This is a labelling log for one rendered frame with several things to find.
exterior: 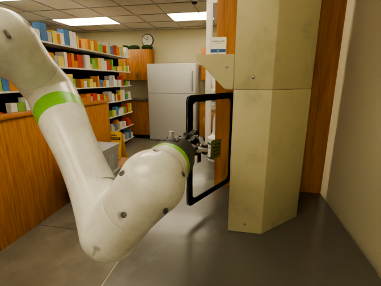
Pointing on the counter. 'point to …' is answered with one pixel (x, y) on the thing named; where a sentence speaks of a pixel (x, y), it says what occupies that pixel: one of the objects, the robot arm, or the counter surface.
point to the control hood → (220, 68)
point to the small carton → (218, 45)
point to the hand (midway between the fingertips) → (192, 137)
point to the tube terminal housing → (270, 109)
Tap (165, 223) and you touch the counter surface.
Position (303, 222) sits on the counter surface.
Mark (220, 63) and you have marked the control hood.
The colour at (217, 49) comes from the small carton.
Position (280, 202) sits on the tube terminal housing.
